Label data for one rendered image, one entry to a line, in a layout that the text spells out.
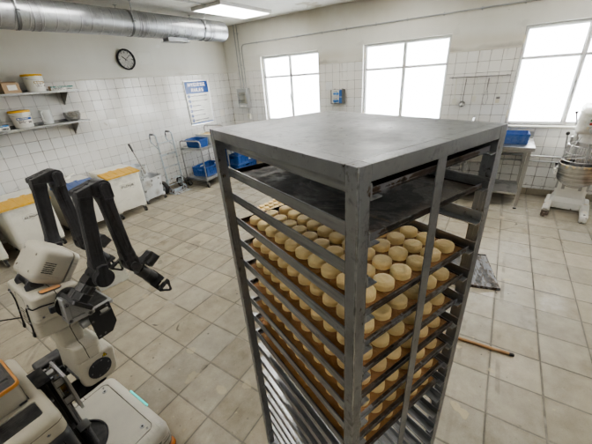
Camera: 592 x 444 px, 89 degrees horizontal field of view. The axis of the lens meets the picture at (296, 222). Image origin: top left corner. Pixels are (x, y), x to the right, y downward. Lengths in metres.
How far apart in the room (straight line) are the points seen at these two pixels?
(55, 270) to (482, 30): 5.61
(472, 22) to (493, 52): 0.53
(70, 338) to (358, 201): 1.56
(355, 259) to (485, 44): 5.34
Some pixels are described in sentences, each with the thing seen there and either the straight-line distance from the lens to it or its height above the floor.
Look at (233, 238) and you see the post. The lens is 1.11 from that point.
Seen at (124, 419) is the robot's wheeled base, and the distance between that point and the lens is 2.24.
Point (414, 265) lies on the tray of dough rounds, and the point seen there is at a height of 1.51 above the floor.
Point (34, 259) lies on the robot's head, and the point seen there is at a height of 1.36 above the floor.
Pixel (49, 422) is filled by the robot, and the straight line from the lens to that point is 1.72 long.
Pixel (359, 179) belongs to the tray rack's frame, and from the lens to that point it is 0.48.
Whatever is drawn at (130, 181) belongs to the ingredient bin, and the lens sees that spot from 5.63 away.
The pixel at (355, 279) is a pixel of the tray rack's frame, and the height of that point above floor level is 1.61.
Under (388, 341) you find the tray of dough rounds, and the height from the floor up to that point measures 1.33.
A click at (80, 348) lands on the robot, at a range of 1.80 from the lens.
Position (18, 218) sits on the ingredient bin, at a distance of 5.16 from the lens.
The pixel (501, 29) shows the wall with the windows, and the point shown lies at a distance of 5.75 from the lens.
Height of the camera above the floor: 1.95
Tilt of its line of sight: 26 degrees down
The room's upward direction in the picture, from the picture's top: 4 degrees counter-clockwise
